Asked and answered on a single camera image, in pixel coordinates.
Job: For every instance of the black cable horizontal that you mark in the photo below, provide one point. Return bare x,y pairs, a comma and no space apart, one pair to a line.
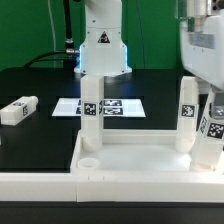
58,56

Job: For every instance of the black cable vertical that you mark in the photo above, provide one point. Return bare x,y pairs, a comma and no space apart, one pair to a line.
69,43

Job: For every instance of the white desk top tray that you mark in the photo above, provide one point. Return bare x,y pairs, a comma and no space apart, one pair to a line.
123,150

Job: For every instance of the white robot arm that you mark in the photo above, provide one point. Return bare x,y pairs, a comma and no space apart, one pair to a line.
103,51

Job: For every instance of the white front fence bar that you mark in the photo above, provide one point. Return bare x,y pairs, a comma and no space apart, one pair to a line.
160,187

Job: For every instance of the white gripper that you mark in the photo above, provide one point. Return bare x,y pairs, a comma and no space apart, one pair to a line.
202,54

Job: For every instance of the white marker sheet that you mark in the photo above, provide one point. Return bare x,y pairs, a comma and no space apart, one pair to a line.
71,107

